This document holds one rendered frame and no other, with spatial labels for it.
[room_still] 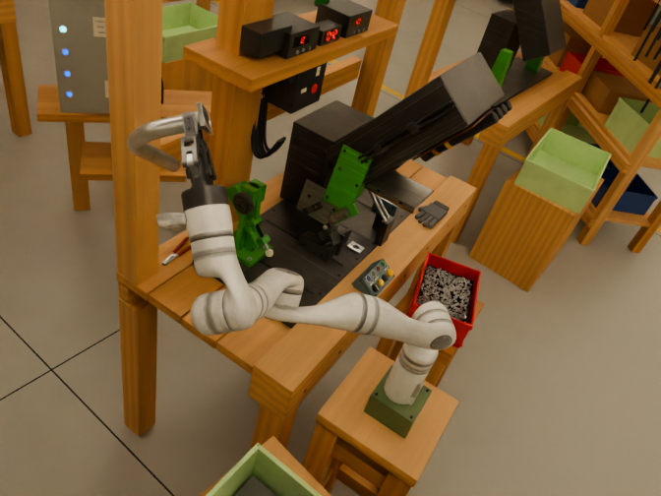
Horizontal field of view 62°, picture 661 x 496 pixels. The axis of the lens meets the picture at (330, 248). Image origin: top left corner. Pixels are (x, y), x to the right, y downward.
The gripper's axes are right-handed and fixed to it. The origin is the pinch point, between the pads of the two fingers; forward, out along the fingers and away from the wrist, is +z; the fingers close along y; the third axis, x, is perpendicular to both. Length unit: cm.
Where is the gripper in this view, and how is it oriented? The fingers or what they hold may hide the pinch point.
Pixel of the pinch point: (193, 126)
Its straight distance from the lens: 97.3
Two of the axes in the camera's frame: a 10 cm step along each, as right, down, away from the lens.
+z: -1.8, -9.8, 0.8
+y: -0.2, -0.7, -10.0
